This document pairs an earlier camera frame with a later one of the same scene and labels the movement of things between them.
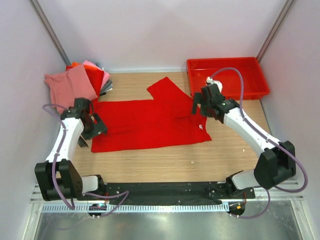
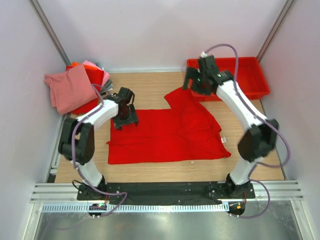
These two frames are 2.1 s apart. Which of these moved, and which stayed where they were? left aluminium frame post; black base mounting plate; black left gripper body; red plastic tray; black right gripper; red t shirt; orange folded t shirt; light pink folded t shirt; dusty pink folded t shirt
Moved: black right gripper; red t shirt; black left gripper body
Stayed: left aluminium frame post; orange folded t shirt; dusty pink folded t shirt; light pink folded t shirt; black base mounting plate; red plastic tray
